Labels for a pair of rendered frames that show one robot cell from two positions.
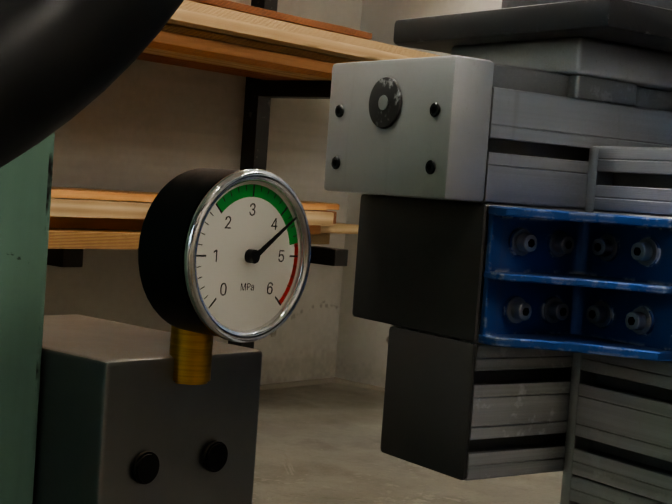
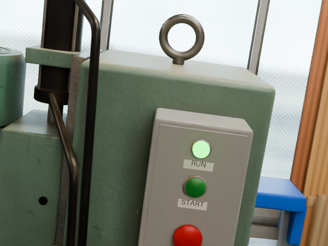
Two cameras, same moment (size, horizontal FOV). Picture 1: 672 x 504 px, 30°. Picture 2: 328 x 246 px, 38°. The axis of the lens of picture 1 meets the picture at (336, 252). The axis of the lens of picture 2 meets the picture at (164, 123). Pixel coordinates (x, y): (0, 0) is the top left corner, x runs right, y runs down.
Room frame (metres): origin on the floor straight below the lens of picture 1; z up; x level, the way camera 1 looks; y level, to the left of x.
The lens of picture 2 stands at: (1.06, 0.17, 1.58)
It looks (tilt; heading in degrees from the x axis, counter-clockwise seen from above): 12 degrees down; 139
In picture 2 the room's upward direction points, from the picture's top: 8 degrees clockwise
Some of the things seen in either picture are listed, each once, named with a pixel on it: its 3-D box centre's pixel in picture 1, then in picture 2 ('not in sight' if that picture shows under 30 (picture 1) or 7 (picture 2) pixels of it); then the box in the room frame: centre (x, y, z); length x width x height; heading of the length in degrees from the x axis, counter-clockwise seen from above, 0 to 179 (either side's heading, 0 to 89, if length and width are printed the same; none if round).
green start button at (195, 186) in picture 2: not in sight; (195, 187); (0.74, 0.50, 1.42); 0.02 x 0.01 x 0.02; 49
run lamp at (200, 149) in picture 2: not in sight; (201, 149); (0.74, 0.50, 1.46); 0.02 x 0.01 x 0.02; 49
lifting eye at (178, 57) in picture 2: not in sight; (181, 39); (0.59, 0.59, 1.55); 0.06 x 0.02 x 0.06; 49
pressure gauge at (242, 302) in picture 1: (216, 277); not in sight; (0.46, 0.04, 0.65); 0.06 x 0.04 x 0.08; 139
